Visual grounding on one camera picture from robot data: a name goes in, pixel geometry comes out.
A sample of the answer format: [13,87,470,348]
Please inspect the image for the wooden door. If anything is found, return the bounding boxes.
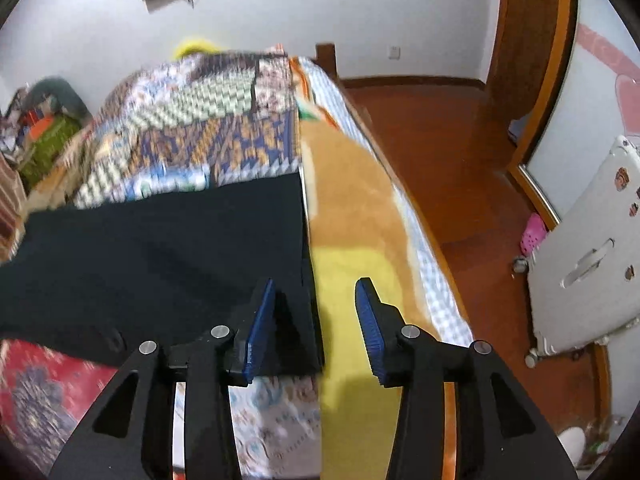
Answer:
[485,0,577,174]

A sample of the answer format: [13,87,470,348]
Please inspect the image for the green patterned bag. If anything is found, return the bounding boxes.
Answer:
[17,114,81,191]

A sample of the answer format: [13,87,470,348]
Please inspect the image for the grey neck pillow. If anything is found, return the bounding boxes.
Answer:
[21,76,92,122]

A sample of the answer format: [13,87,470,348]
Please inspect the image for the pink croc shoe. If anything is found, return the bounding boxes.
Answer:
[520,214,548,257]

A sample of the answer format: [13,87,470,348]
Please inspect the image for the patchwork patterned bedsheet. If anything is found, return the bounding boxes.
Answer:
[1,52,321,479]

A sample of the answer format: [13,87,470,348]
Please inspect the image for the white wall socket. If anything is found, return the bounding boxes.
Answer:
[388,46,401,60]

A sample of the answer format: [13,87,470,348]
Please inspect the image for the yellow pillow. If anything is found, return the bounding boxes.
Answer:
[172,37,222,61]

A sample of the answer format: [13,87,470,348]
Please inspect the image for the dark navy pants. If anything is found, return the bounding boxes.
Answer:
[1,174,324,376]

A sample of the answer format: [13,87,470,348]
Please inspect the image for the striped maroon curtain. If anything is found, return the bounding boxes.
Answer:
[0,156,26,263]

